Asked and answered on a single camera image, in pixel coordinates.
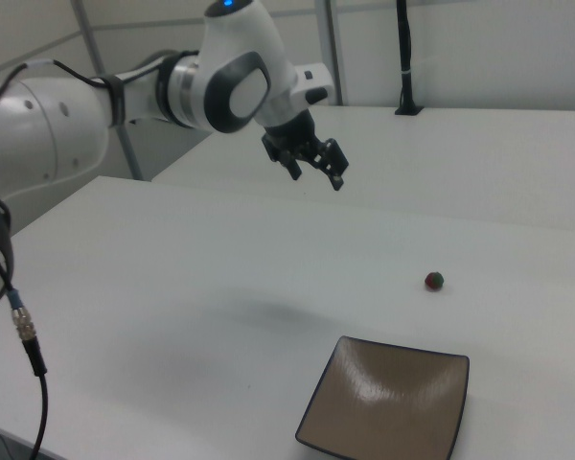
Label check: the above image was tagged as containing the brown square ceramic plate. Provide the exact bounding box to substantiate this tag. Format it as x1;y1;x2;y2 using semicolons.
294;334;471;460

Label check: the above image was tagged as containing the black cable with metal connector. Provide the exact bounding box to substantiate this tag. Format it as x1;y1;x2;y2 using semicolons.
0;237;50;460

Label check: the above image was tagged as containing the black camera pole stand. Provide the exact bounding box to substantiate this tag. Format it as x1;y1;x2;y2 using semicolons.
394;0;425;117

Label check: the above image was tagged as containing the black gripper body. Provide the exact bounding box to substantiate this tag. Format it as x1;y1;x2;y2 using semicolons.
260;109;319;163

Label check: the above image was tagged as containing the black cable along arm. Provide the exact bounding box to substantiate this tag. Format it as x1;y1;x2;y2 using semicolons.
0;49;202;140

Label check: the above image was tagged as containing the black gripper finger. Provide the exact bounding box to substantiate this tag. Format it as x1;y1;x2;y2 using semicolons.
266;143;304;182
302;137;351;193

